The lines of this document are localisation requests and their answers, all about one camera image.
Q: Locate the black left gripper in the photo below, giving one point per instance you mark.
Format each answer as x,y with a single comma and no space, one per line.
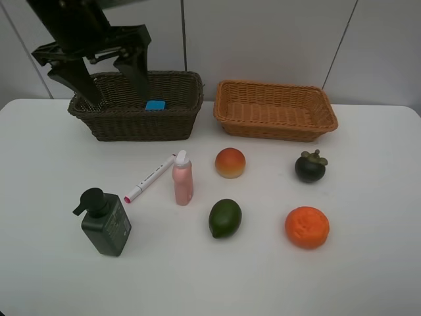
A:
80,29

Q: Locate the black whiteboard eraser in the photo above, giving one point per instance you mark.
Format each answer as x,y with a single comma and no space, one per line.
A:
155,105

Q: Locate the white pink-tipped marker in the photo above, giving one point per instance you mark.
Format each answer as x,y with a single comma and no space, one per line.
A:
146,182

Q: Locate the pink small bottle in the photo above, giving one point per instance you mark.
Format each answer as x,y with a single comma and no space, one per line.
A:
183,178

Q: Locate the dark green pump bottle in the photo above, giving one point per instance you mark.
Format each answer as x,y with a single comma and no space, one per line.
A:
105,223

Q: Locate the red-orange peach fruit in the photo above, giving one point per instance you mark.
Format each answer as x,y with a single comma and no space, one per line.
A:
230,163

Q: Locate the green lime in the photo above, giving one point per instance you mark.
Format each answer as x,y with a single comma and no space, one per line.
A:
225,218

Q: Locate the dark purple mangosteen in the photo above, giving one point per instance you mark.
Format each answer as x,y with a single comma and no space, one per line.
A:
310,167

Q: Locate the peeled orange tangerine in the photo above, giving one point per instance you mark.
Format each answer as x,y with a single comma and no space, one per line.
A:
307,227

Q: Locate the dark brown wicker basket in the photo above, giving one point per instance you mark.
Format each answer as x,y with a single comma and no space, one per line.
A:
122,115

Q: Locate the orange wicker basket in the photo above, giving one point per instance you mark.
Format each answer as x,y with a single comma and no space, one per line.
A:
273,111

